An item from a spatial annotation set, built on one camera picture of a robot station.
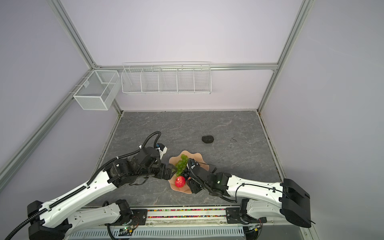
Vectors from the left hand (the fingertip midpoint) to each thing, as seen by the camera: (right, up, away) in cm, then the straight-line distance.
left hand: (168, 171), depth 71 cm
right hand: (+11, -8, +7) cm, 15 cm away
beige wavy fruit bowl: (+13, +3, +19) cm, 24 cm away
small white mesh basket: (-52, +44, +27) cm, 73 cm away
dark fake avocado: (+21, +13, +29) cm, 38 cm away
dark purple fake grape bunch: (+8, -5, +12) cm, 15 cm away
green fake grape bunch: (+5, -1, +16) cm, 16 cm away
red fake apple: (+5, -8, +8) cm, 12 cm away
